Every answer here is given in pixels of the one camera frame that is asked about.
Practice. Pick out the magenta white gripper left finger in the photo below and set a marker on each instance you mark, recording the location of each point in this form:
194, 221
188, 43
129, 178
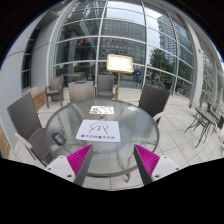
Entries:
74, 167

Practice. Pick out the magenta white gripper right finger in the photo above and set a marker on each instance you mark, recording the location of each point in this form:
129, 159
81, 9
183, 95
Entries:
151, 166

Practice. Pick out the dark grey computer mouse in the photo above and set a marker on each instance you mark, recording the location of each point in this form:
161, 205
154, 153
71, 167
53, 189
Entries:
58, 138

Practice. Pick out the white printed mouse pad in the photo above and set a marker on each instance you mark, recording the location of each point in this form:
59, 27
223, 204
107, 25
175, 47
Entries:
99, 130

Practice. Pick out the grey wicker chair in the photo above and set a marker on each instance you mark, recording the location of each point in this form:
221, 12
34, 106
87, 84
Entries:
29, 129
81, 90
54, 89
105, 87

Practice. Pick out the round glass table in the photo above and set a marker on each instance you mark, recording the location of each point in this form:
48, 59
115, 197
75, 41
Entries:
109, 159

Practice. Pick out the colourful menu card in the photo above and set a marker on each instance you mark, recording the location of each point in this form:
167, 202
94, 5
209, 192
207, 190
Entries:
101, 110

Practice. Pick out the dark wicker chair right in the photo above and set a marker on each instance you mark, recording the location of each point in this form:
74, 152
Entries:
153, 100

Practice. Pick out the wooden bench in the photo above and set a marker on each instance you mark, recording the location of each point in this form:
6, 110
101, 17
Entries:
38, 97

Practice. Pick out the grey wicker chair back left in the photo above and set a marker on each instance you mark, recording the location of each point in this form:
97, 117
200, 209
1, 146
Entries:
81, 90

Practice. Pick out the grey wicker chair far left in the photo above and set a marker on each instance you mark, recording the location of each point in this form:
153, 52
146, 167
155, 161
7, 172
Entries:
54, 89

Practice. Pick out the grey wicker chair far middle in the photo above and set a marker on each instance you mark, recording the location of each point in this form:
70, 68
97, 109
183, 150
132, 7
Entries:
105, 87

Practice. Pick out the gold menu stand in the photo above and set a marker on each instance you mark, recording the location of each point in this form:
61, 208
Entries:
119, 64

